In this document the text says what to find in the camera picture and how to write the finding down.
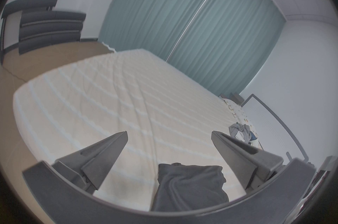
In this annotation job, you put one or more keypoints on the black dressing table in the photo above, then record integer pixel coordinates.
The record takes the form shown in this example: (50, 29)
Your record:
(31, 2)

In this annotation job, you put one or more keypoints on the bed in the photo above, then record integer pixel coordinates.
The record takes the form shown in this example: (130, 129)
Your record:
(118, 101)

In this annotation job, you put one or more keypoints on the pile of clothes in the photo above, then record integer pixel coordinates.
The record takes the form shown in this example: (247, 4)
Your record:
(241, 130)

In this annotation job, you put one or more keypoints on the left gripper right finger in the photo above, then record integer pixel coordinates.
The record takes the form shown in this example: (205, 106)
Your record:
(243, 162)

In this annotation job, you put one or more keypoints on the black T-shirt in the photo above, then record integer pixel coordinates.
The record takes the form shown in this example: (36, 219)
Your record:
(190, 188)

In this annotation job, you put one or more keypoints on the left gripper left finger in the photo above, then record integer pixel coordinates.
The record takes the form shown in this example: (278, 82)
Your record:
(100, 162)

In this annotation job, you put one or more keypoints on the white printed pillow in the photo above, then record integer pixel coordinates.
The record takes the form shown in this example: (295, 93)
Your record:
(239, 112)

